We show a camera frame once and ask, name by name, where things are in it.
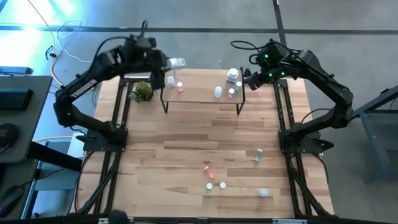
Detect person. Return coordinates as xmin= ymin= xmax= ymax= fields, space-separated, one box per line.
xmin=108 ymin=209 xmax=130 ymax=224

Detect yellow floor cable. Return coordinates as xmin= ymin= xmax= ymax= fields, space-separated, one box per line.
xmin=27 ymin=0 xmax=94 ymax=93

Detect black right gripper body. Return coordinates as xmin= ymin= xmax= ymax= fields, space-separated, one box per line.
xmin=248 ymin=67 xmax=292 ymax=91

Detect white bottle with printed label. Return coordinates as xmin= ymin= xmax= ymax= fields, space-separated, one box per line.
xmin=167 ymin=57 xmax=187 ymax=70

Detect white box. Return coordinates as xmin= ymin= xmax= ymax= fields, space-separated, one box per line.
xmin=66 ymin=132 xmax=85 ymax=159

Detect white Melatonin supplement bottle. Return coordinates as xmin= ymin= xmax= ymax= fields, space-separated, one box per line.
xmin=225 ymin=67 xmax=239 ymax=85

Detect black left wrist camera cable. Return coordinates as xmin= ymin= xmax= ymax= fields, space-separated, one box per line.
xmin=94 ymin=20 xmax=149 ymax=58

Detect black box on desk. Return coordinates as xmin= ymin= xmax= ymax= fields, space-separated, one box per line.
xmin=0 ymin=88 xmax=34 ymax=111

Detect blue-grey metal table frame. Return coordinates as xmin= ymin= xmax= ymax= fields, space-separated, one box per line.
xmin=353 ymin=84 xmax=398 ymax=184

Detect potted green succulent plant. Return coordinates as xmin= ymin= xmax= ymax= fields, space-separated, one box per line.
xmin=129 ymin=80 xmax=155 ymax=103

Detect black round pouch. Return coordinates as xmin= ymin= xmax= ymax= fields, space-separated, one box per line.
xmin=0 ymin=123 xmax=19 ymax=147

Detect short black cable with plug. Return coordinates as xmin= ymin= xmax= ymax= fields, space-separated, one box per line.
xmin=45 ymin=45 xmax=58 ymax=60

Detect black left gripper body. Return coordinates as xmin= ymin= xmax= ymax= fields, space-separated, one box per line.
xmin=146 ymin=39 xmax=170 ymax=91

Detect white floor cable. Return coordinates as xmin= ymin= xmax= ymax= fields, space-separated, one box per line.
xmin=55 ymin=20 xmax=106 ymax=82

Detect grey desk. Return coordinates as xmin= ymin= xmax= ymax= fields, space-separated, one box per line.
xmin=0 ymin=75 xmax=53 ymax=164

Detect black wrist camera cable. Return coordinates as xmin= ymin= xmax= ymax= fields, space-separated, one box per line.
xmin=230 ymin=39 xmax=261 ymax=52
xmin=94 ymin=20 xmax=149 ymax=58

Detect black aluminium table frame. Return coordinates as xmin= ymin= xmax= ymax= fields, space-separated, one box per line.
xmin=71 ymin=70 xmax=335 ymax=224

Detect dark flat bar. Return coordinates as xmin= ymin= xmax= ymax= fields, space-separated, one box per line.
xmin=0 ymin=65 xmax=34 ymax=76

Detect black support beam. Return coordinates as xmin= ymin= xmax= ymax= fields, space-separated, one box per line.
xmin=27 ymin=141 xmax=84 ymax=172

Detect silver aluminium frame post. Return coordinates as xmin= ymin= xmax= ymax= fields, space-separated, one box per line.
xmin=272 ymin=218 xmax=308 ymax=224

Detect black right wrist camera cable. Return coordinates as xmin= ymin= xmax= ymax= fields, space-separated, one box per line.
xmin=230 ymin=39 xmax=261 ymax=52

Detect wooden shelf black metal legs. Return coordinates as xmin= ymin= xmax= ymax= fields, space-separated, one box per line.
xmin=160 ymin=64 xmax=247 ymax=115

